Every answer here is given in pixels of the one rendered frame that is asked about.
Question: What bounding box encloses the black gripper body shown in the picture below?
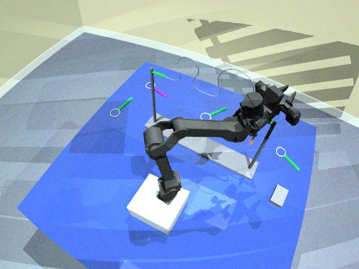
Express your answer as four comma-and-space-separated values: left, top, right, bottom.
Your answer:
255, 81, 301, 126

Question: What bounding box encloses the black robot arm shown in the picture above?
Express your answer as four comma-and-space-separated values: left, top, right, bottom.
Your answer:
143, 84, 284, 205

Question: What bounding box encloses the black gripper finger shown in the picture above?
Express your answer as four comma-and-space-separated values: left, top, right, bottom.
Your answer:
279, 85, 289, 92
286, 91, 296, 107

